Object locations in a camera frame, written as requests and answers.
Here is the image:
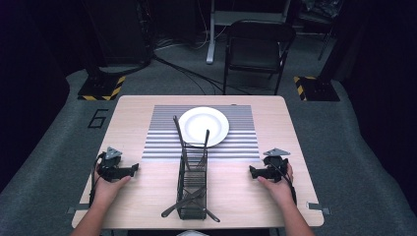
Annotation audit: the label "white metal desk frame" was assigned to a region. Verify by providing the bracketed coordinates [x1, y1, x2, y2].
[205, 0, 293, 65]

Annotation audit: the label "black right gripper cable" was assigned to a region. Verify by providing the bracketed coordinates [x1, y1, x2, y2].
[271, 160, 298, 207]

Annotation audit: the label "grey metal table bracket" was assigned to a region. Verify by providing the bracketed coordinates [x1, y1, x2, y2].
[306, 201, 332, 216]
[66, 204, 90, 215]

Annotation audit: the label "black stand pole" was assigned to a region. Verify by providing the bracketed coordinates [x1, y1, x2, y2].
[81, 0, 103, 80]

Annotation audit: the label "black wire cutlery caddy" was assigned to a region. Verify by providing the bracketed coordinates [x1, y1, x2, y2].
[175, 144, 209, 221]

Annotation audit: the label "black floor cables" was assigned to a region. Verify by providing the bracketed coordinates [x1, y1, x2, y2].
[97, 35, 252, 96]

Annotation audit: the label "dark curtain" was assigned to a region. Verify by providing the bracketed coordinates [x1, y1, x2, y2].
[340, 0, 417, 214]
[0, 0, 87, 195]

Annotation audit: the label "person's left hand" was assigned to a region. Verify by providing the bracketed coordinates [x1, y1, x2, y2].
[92, 166, 132, 209]

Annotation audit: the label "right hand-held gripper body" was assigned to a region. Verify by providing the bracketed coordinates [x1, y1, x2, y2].
[263, 147, 291, 183]

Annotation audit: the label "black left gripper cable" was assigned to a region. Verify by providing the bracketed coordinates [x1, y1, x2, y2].
[89, 151, 106, 208]

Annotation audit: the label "white round plate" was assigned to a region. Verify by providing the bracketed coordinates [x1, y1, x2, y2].
[177, 106, 230, 148]

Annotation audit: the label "metal cutlery piece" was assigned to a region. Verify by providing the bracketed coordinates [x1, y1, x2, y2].
[160, 188, 207, 218]
[183, 193, 221, 223]

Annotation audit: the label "striped-edge black stand base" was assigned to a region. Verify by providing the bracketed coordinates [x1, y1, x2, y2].
[293, 75, 341, 102]
[77, 75, 127, 102]

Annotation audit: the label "black cabinet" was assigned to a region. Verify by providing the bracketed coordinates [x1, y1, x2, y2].
[88, 0, 152, 67]

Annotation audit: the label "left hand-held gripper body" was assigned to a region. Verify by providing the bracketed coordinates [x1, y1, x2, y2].
[97, 147, 123, 182]

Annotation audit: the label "person's right hand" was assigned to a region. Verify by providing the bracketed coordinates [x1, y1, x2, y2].
[257, 162, 297, 207]

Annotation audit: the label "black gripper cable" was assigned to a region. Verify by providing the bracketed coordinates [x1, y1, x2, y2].
[89, 151, 106, 208]
[271, 160, 298, 207]

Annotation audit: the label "black folding chair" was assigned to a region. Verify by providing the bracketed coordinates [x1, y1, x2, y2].
[223, 19, 297, 96]

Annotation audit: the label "striped woven placemat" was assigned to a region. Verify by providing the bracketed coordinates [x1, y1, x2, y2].
[141, 104, 262, 162]

